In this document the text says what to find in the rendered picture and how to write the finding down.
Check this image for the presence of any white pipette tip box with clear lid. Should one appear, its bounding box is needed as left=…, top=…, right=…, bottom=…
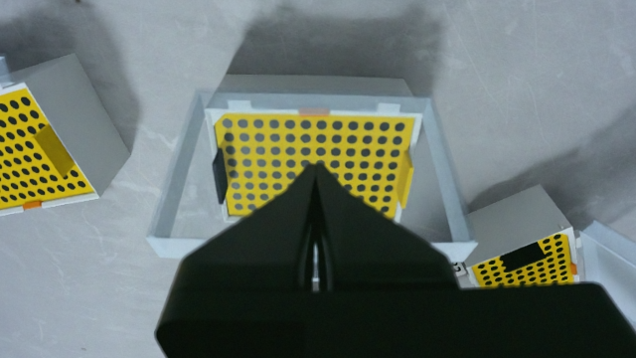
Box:
left=464, top=184, right=636, bottom=330

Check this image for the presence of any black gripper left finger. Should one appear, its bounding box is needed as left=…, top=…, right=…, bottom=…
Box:
left=168, top=163, right=316, bottom=294

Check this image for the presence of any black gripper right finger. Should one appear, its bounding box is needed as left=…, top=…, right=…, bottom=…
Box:
left=315, top=163, right=461, bottom=291

